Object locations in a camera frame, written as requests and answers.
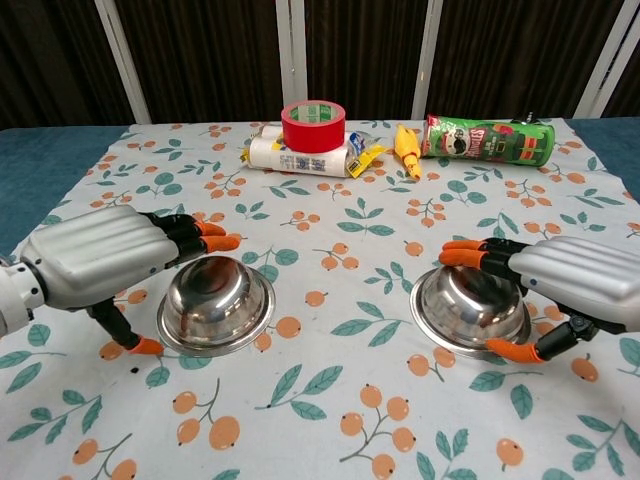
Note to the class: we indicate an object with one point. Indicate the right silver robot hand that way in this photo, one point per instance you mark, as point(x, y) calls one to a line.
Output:
point(585, 275)

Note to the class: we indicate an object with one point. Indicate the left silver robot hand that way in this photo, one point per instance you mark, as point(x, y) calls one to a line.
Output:
point(95, 255)

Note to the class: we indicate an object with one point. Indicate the small metal bowl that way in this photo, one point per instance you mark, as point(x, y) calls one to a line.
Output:
point(215, 305)
point(465, 305)

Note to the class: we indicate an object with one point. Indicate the floral tablecloth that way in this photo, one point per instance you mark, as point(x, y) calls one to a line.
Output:
point(330, 400)

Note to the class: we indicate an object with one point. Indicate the green chips can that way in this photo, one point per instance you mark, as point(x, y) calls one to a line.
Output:
point(475, 142)

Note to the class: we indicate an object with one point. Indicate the white bag rolls pack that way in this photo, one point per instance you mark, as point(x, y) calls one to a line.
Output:
point(280, 159)

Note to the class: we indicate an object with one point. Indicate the yellow rubber chicken toy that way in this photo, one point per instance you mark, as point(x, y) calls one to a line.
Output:
point(407, 150)

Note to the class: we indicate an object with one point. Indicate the red tape roll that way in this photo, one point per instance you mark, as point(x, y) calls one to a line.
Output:
point(310, 135)

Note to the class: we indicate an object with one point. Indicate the yellow plastic clip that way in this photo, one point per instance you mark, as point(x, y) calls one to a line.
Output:
point(362, 161)

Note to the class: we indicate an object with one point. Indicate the white partition frame post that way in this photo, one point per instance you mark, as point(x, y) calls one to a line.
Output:
point(122, 60)
point(432, 55)
point(605, 60)
point(291, 60)

